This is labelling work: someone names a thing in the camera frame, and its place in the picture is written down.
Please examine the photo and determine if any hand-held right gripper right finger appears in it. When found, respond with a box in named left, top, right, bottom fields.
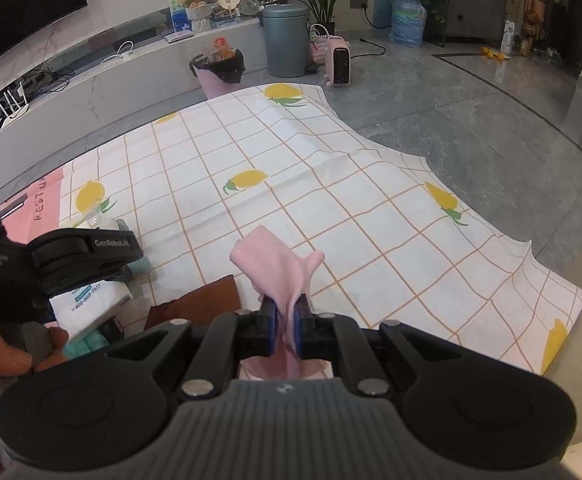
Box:
left=292, top=295, right=464, bottom=400

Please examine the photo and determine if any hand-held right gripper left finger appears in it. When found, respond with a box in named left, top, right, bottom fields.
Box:
left=102, top=296, right=279, bottom=400

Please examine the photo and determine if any pink cloth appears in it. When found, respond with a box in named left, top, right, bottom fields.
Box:
left=229, top=226, right=334, bottom=381

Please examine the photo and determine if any brown cloth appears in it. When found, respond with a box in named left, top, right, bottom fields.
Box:
left=144, top=275, right=242, bottom=333

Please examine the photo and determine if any teal zip pouch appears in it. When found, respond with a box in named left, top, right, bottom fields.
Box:
left=65, top=332, right=109, bottom=362

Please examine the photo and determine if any pink mat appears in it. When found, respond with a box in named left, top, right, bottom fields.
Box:
left=0, top=167, right=67, bottom=242

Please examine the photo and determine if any lemon print checked tablecloth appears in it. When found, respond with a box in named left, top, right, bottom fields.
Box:
left=58, top=82, right=582, bottom=376

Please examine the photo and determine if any white router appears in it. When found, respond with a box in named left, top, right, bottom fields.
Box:
left=0, top=85, right=31, bottom=119

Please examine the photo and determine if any pink bin with black bag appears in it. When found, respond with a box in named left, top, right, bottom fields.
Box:
left=189, top=47, right=247, bottom=100

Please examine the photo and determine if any pink space heater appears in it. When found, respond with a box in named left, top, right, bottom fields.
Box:
left=325, top=35, right=353, bottom=87

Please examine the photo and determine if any pink plaid basket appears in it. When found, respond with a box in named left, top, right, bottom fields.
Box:
left=309, top=24, right=333, bottom=66

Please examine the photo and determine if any grey trash can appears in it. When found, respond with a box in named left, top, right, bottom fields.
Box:
left=262, top=2, right=312, bottom=78

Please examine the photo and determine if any blue water bottle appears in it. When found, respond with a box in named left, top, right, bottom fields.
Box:
left=390, top=0, right=428, bottom=47

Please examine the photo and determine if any grey dresser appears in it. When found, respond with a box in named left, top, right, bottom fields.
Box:
left=443, top=0, right=512, bottom=47

